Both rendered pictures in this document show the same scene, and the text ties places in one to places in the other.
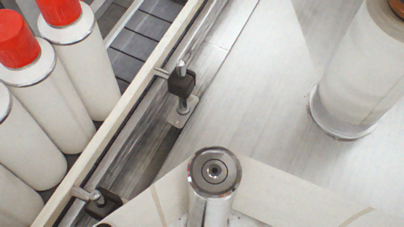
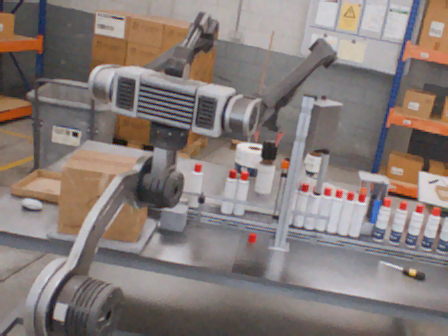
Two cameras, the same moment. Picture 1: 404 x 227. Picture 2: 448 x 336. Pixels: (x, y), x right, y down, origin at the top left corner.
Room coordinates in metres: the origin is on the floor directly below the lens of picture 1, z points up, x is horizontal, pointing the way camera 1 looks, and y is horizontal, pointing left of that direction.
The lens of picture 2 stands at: (1.33, 2.25, 1.85)
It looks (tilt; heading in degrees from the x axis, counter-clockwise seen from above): 17 degrees down; 244
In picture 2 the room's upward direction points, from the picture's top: 11 degrees clockwise
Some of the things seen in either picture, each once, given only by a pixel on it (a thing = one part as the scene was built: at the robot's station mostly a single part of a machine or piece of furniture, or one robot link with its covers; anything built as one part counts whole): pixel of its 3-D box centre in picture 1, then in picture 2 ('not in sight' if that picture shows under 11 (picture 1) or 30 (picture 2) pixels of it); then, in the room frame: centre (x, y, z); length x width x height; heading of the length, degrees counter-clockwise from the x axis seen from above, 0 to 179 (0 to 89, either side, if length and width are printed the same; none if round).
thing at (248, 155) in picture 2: not in sight; (252, 160); (0.17, -0.55, 0.95); 0.20 x 0.20 x 0.14
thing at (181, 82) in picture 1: (182, 87); not in sight; (0.26, 0.03, 0.89); 0.03 x 0.03 x 0.12; 65
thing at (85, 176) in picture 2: not in sight; (107, 194); (1.03, 0.10, 0.99); 0.30 x 0.24 x 0.27; 161
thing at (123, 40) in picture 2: not in sight; (153, 83); (0.10, -3.90, 0.70); 1.20 x 0.82 x 1.39; 149
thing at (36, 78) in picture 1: (47, 93); (301, 204); (0.19, 0.15, 0.98); 0.05 x 0.05 x 0.20
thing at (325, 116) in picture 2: not in sight; (318, 124); (0.23, 0.23, 1.38); 0.17 x 0.10 x 0.19; 30
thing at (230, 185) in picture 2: not in sight; (229, 191); (0.49, 0.02, 0.98); 0.05 x 0.05 x 0.20
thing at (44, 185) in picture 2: not in sight; (57, 187); (1.20, -0.31, 0.85); 0.30 x 0.26 x 0.04; 155
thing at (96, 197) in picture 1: (95, 202); not in sight; (0.11, 0.11, 0.89); 0.06 x 0.03 x 0.12; 65
